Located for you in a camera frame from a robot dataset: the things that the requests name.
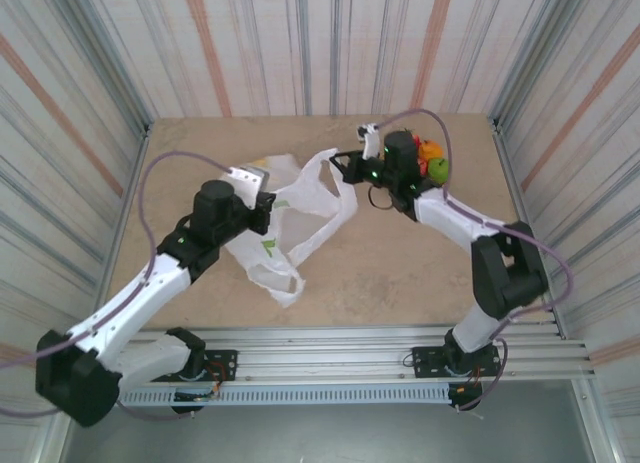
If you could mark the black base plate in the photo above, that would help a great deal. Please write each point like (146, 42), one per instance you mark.
(225, 363)
(425, 363)

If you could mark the black base clamp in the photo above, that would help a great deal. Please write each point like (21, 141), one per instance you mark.
(465, 397)
(187, 409)

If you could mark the aluminium rail frame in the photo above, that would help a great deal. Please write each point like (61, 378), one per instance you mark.
(325, 353)

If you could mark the white printed plastic bag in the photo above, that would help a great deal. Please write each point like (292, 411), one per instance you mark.
(300, 218)

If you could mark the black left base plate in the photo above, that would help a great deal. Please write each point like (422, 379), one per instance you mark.
(225, 363)

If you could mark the orange fruit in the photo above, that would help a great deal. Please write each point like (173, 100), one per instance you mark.
(431, 149)

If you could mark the green apple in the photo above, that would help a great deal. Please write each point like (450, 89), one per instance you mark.
(439, 169)

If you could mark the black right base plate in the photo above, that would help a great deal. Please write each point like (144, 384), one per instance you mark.
(425, 363)

